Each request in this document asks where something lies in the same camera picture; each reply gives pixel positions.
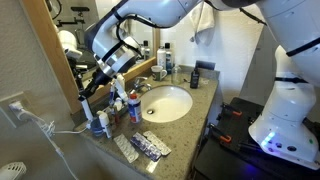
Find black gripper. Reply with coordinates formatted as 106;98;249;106
77;69;111;102

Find black white electric toothbrush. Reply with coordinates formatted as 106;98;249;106
79;96;95;123

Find small labelled medicine vial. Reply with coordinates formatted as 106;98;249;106
113;97;124;115

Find white sunscreen tube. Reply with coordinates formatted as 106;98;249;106
97;110;113;140

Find grey perforated plastic basket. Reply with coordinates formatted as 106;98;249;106
106;99;132;127

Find blue orange shaving cream can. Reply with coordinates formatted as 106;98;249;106
127;93;143;125

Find chrome sink faucet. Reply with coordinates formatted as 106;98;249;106
129;76;153;95

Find white blister pack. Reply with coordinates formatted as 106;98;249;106
113;133;140;164
142;130;173;157

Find white oval sink basin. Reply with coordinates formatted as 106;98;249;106
139;84;194;124

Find silver blister pill packs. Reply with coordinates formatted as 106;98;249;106
129;132;163;163

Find white bottle with dark cap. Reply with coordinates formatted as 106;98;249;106
156;45;167;69

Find dark blue tall bottle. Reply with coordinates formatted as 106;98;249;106
164;42;174;75

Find clear spray bottle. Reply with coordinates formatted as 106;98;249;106
171;63;183;85

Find small silver foil piece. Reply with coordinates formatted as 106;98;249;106
145;158;162;174

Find black pump bottle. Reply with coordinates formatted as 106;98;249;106
189;64;201;90

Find white hanging towel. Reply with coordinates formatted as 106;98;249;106
189;1;216;43

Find orange black bar clamp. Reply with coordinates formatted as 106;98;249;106
218;103;244;122

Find white charger cable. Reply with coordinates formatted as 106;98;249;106
18;109;93;136

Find wood framed wall mirror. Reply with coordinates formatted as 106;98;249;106
21;0;162;114

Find white cable with inline connector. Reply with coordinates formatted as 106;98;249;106
46;126;80;180

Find white wall power outlet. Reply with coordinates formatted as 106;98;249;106
0;91;32;130

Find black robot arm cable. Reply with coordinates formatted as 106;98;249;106
113;11;181;54

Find white wall hair dryer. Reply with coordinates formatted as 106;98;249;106
0;161;28;180

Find black rectangular wall plate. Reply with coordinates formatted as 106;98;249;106
195;59;216;71

